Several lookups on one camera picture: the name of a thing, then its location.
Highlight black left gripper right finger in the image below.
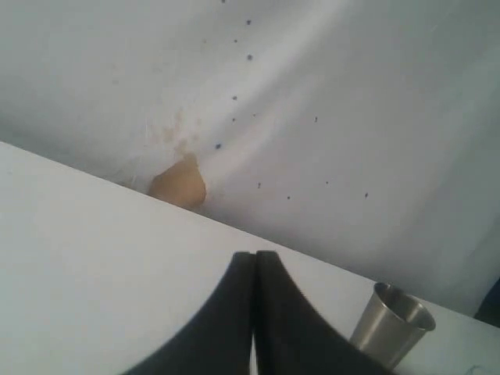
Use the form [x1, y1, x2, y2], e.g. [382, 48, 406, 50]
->
[254, 251, 387, 374]

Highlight stainless steel cup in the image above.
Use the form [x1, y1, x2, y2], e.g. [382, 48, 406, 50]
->
[350, 282, 436, 370]

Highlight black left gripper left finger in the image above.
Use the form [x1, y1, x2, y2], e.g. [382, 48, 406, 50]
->
[127, 252, 255, 374]

